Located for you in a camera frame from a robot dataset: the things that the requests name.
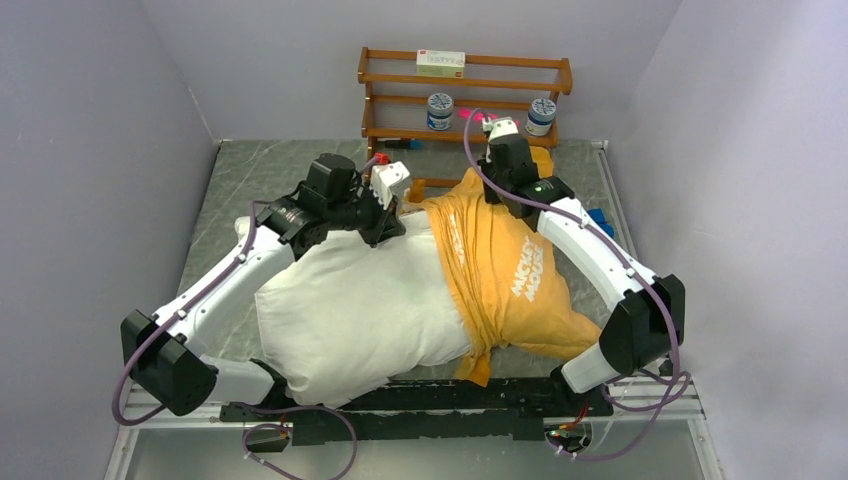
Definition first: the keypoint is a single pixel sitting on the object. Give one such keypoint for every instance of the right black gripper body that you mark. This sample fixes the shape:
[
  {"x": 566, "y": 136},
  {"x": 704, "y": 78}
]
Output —
[{"x": 489, "y": 170}]

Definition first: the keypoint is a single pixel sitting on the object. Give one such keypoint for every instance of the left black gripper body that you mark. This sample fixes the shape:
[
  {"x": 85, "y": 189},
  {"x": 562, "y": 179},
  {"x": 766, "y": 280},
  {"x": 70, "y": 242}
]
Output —
[{"x": 354, "y": 212}]

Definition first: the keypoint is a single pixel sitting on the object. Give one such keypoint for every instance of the white pillow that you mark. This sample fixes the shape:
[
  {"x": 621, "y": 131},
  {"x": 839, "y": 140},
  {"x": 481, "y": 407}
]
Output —
[{"x": 346, "y": 317}]

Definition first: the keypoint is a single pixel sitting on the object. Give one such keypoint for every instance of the orange Mickey Mouse pillowcase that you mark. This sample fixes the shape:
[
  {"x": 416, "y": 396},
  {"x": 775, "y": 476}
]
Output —
[{"x": 503, "y": 279}]

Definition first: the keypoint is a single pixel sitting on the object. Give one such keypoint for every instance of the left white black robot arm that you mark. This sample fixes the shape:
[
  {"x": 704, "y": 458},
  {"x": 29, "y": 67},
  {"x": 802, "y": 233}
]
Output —
[{"x": 166, "y": 367}]

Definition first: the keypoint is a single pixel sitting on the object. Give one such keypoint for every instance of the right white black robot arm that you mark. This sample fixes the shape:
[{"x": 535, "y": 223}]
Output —
[{"x": 647, "y": 311}]

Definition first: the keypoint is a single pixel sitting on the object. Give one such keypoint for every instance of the right blue white jar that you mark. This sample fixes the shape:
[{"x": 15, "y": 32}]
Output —
[{"x": 540, "y": 116}]

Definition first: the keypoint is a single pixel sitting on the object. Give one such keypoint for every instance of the blue white jar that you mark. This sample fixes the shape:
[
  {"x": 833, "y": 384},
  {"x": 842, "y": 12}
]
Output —
[
  {"x": 540, "y": 116},
  {"x": 440, "y": 108}
]

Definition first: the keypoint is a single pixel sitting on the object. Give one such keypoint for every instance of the pink plastic strip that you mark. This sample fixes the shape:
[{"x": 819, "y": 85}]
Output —
[{"x": 474, "y": 115}]

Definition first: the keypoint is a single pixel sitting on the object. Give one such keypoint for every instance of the black blue marker pen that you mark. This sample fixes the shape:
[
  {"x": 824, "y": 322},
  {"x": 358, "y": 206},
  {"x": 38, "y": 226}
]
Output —
[{"x": 402, "y": 144}]

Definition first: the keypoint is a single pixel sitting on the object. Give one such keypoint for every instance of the left blue white jar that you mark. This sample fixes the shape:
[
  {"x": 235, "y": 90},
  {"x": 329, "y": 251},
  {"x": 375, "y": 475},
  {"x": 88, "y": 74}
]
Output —
[{"x": 440, "y": 108}]

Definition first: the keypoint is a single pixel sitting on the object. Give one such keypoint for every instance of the blue grey eraser block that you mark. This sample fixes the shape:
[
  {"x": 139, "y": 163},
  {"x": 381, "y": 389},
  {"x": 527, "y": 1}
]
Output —
[{"x": 598, "y": 216}]

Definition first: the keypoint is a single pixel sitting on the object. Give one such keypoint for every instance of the wooden three-tier shelf rack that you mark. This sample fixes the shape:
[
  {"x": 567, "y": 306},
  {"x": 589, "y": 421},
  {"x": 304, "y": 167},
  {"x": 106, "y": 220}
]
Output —
[{"x": 395, "y": 97}]

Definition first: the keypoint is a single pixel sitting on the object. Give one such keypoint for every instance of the white green cardboard box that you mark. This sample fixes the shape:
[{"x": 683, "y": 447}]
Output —
[{"x": 440, "y": 64}]

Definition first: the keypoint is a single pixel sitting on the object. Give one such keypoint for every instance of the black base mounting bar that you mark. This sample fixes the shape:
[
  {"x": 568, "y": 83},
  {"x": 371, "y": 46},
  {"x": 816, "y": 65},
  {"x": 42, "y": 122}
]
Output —
[{"x": 519, "y": 408}]

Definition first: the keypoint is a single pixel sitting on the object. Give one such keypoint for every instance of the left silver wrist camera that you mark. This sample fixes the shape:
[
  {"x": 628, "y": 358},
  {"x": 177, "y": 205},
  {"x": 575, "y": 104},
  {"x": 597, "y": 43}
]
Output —
[{"x": 388, "y": 180}]

